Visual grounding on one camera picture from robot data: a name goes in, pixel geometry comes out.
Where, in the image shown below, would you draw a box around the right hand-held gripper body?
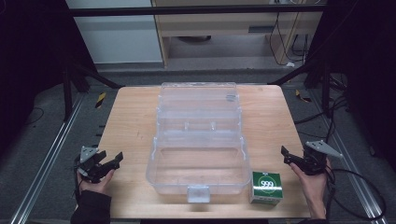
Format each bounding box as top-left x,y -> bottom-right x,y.
301,139 -> 344,176

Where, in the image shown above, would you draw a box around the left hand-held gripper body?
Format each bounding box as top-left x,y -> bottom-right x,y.
74,145 -> 104,185

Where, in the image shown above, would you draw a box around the green and white carton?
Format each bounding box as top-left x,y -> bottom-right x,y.
249,171 -> 284,205

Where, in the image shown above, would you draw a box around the clear plastic storage box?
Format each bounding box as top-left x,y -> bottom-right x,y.
145,81 -> 252,204

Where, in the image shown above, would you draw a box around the person's left hand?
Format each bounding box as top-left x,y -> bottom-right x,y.
77,168 -> 116,196

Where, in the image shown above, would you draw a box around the person's right hand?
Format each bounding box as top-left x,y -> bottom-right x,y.
289,158 -> 332,206

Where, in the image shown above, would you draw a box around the yellow and black tape strip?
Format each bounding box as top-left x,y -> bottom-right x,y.
94,91 -> 107,109
294,89 -> 313,104

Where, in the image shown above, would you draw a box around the black metal stand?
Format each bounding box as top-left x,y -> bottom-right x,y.
61,61 -> 126,123
268,57 -> 332,119

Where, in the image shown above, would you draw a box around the black curtain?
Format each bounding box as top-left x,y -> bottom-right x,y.
0,0 -> 97,157
306,0 -> 396,172

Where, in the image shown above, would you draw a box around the white cabinet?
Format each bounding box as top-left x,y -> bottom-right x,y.
64,0 -> 164,65

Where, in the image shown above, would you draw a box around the light wooden desk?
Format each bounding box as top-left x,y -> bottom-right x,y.
150,0 -> 325,69

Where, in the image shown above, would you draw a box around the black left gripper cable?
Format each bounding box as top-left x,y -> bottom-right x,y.
73,155 -> 82,203

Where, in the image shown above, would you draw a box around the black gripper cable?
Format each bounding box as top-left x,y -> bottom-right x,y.
73,155 -> 82,203
323,166 -> 388,222

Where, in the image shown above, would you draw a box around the aluminium floor rail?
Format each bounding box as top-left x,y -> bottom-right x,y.
10,92 -> 86,224
310,89 -> 389,224

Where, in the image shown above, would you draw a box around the black floor cables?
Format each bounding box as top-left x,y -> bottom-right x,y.
293,73 -> 351,144

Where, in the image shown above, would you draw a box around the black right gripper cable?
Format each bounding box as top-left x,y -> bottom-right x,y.
323,166 -> 388,222

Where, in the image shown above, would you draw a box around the thin black floor cable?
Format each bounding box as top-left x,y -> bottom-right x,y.
23,106 -> 45,127

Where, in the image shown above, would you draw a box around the black hanging cables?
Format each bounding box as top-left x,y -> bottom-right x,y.
268,11 -> 311,67

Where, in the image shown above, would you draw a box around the black horizontal frame bar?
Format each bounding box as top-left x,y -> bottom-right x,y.
66,4 -> 327,18

